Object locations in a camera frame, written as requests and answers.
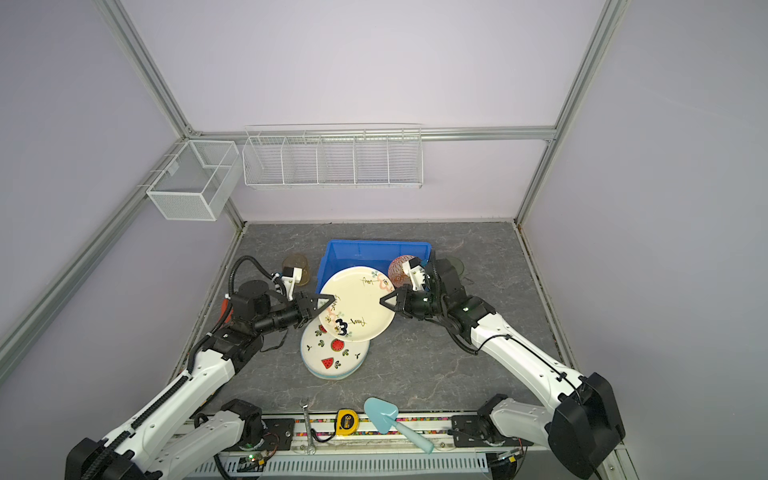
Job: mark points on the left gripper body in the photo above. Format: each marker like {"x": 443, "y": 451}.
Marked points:
{"x": 284, "y": 315}

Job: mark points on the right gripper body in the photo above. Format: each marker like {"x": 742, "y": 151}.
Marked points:
{"x": 420, "y": 305}

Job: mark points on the orange blue patterned bowl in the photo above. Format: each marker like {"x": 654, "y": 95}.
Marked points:
{"x": 397, "y": 273}

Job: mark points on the floral cream plate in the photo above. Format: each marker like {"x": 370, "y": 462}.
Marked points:
{"x": 356, "y": 315}

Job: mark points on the watermelon pattern plate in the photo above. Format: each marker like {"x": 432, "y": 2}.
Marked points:
{"x": 328, "y": 357}

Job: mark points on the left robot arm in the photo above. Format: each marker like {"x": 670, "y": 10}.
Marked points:
{"x": 171, "y": 436}

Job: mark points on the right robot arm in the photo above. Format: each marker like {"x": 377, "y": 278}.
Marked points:
{"x": 578, "y": 417}

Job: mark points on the blue plastic bin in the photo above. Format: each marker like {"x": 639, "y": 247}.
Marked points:
{"x": 377, "y": 254}

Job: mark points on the orange work glove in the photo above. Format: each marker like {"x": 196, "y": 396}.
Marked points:
{"x": 223, "y": 309}

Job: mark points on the green glass cup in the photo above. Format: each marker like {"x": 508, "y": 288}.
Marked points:
{"x": 458, "y": 265}

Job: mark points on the amber glass cup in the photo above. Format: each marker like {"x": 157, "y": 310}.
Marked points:
{"x": 298, "y": 261}

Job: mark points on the teal garden trowel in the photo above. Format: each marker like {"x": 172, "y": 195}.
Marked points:
{"x": 383, "y": 415}

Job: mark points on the white mesh box basket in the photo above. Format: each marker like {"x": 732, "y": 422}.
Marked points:
{"x": 198, "y": 181}

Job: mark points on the yellow tape measure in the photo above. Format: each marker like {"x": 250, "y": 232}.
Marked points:
{"x": 346, "y": 423}

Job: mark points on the silver wrench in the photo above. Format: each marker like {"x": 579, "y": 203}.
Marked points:
{"x": 310, "y": 435}

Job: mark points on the white vent grille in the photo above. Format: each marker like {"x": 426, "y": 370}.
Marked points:
{"x": 375, "y": 465}

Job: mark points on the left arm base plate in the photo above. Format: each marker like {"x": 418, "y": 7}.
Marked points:
{"x": 270, "y": 434}

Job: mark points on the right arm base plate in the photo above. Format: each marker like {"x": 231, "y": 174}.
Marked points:
{"x": 473, "y": 430}

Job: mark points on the white wire shelf basket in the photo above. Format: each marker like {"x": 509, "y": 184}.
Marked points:
{"x": 333, "y": 155}

